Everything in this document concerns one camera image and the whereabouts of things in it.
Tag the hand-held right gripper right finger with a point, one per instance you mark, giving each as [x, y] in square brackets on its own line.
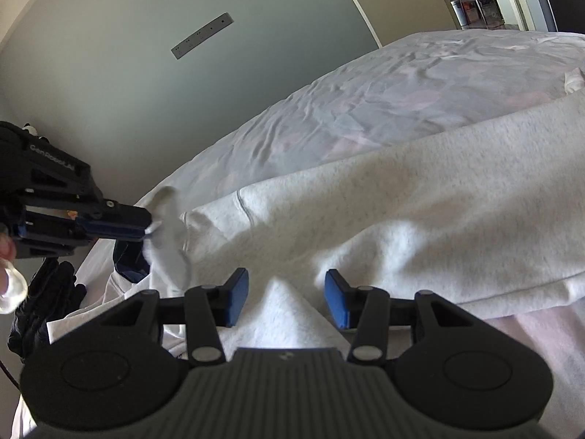
[337, 299]

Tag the metal trash can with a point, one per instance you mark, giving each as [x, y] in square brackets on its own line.
[459, 13]

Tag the dark cloth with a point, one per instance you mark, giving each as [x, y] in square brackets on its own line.
[45, 297]

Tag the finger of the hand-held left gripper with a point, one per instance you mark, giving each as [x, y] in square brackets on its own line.
[114, 234]
[125, 215]

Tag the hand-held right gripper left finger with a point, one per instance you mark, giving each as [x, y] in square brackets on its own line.
[237, 297]

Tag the person's left hand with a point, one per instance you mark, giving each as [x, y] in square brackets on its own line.
[11, 288]

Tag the grey metal wall plate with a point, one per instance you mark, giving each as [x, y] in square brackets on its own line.
[203, 35]

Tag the light grey sweatshirt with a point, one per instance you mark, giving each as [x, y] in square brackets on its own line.
[411, 219]

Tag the beige door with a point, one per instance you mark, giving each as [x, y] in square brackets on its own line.
[402, 0]

